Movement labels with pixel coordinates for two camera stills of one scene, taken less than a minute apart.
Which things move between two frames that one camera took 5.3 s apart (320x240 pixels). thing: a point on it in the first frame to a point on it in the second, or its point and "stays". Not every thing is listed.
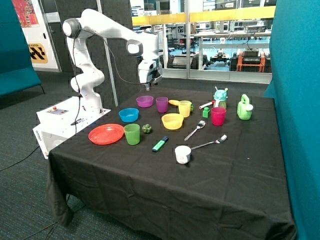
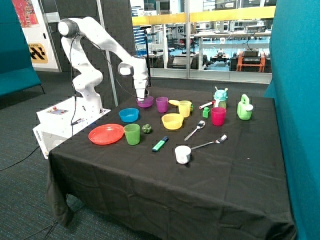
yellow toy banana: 174,102 stays
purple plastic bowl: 145,101 stays
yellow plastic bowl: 172,121 stays
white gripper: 149,70 to 139,85
